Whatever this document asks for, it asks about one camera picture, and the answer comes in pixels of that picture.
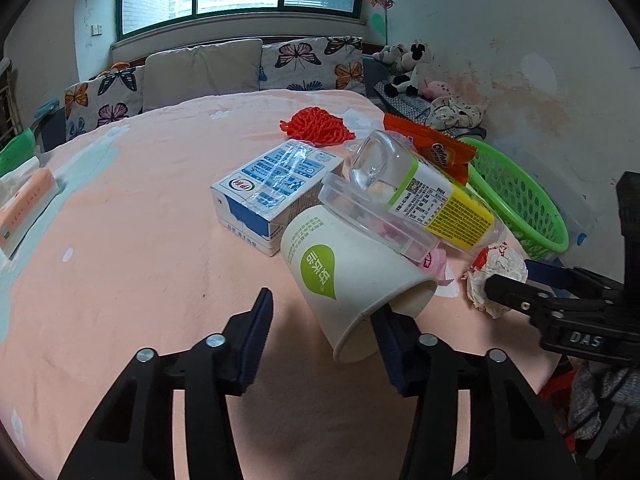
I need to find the white red wrapper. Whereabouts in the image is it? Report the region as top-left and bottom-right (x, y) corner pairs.
(462, 242), (528, 320)

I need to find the clear bottle yellow label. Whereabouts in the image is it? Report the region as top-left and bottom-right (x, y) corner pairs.
(349, 130), (506, 254)

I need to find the white paper cup green logo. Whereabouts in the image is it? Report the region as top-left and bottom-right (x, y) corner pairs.
(281, 205), (438, 364)

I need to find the red foam fruit net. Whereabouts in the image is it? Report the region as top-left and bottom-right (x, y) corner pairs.
(280, 106), (356, 148)

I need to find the grey gloved hand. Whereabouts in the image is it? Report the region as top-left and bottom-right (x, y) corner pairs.
(568, 362), (639, 440)

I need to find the green plastic basket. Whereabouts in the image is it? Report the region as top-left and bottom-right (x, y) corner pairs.
(462, 138), (570, 261)

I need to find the clear plastic tray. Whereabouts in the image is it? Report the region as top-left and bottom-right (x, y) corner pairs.
(319, 172), (439, 263)

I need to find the orange snack wrapper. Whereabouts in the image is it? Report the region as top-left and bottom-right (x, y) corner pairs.
(383, 114), (476, 185)

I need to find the spotted cream cloth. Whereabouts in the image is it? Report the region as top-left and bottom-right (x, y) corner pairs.
(427, 96), (483, 131)

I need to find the pink plush toy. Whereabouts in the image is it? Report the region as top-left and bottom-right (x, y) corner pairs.
(419, 80), (451, 101)

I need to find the pink tissue box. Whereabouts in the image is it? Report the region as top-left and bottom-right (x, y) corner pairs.
(1, 168), (60, 259)

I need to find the blue white milk carton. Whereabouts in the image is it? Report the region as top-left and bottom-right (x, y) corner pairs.
(210, 140), (344, 257)

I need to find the cow plush toy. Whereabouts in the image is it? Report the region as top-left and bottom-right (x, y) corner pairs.
(384, 41), (433, 98)

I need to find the grey plush toy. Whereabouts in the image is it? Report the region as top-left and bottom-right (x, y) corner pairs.
(372, 44), (407, 66)

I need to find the butterfly cushion right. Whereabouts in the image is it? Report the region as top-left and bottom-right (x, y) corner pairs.
(258, 36), (366, 96)

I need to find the butterfly cushion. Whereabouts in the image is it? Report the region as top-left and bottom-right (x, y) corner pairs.
(64, 63), (144, 141)
(258, 36), (366, 96)

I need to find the butterfly cushion left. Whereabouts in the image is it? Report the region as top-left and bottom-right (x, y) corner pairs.
(64, 63), (144, 141)

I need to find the beige cushion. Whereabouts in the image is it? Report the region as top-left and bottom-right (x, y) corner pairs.
(143, 38), (262, 112)

